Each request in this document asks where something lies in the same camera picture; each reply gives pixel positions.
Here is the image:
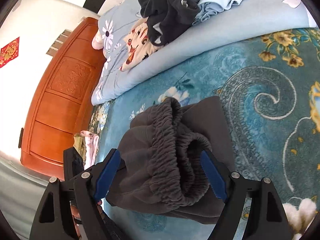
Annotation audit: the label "light blue shirt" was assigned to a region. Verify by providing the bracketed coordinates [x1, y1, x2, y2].
[192, 0, 243, 25]

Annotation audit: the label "pink floral pillow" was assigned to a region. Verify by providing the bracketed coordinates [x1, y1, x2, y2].
[92, 30, 104, 50]

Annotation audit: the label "olive green knitted sweater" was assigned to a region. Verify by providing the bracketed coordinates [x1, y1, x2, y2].
[73, 133, 86, 163]

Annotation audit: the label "dark grey sweatpants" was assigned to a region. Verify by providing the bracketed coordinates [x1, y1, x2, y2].
[106, 96, 235, 224]

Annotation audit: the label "person's hand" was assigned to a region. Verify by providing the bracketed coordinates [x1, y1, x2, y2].
[70, 199, 103, 238]

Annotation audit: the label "red paper wall decoration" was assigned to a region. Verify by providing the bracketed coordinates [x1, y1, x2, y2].
[0, 37, 20, 68]

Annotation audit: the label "grey daisy print quilt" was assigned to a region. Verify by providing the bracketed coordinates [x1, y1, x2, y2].
[91, 0, 317, 105]

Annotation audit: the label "teal floral fleece blanket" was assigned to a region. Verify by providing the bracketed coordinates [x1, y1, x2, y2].
[89, 28, 319, 239]

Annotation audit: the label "pink folded garment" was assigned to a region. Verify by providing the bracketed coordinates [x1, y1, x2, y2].
[80, 131, 99, 169]

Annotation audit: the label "cartoon print cream garment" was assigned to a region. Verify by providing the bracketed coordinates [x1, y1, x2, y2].
[120, 18, 162, 72]

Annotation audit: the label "black hooded garment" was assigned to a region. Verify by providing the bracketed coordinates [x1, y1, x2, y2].
[138, 0, 200, 47]

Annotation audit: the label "orange wooden headboard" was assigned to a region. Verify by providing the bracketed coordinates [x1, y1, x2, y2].
[20, 17, 105, 179]

